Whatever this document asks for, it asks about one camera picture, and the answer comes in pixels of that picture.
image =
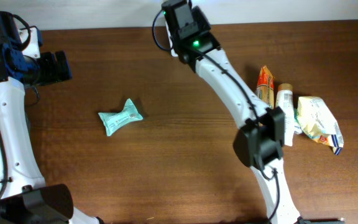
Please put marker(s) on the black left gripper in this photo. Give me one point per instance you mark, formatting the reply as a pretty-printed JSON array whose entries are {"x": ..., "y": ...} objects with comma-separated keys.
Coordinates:
[{"x": 62, "y": 65}]

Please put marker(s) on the teal crinkled wipes packet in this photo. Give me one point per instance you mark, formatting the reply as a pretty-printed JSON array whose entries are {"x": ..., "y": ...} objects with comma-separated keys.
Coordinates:
[{"x": 114, "y": 121}]

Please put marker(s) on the orange and tan snack package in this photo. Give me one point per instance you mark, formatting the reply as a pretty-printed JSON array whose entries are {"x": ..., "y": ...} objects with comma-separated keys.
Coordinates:
[{"x": 265, "y": 87}]

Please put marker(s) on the white tube with tan cap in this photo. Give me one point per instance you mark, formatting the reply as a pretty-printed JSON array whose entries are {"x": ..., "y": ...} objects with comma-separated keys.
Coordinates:
[{"x": 285, "y": 102}]

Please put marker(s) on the cream and blue chip bag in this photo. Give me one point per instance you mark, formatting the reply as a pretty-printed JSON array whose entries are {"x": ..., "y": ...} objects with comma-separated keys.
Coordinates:
[{"x": 318, "y": 123}]

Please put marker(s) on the small teal tissue pack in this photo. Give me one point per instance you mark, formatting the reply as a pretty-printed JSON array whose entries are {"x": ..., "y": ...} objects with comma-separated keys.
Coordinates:
[{"x": 297, "y": 128}]

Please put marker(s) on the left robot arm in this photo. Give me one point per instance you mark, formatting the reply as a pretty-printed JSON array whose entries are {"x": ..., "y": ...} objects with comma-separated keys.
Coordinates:
[{"x": 24, "y": 195}]

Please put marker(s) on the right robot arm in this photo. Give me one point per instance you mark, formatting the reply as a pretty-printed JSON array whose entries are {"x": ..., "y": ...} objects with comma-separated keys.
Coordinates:
[{"x": 260, "y": 138}]

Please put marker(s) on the white barcode scanner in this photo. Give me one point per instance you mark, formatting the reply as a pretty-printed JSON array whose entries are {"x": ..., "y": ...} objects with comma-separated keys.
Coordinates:
[{"x": 172, "y": 51}]

